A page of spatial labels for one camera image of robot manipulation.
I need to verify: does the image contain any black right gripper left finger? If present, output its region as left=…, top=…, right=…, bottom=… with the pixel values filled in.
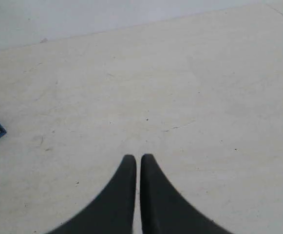
left=50, top=155, right=136, bottom=234

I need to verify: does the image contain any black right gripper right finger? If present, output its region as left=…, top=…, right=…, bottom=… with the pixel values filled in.
left=140, top=154, right=230, bottom=234

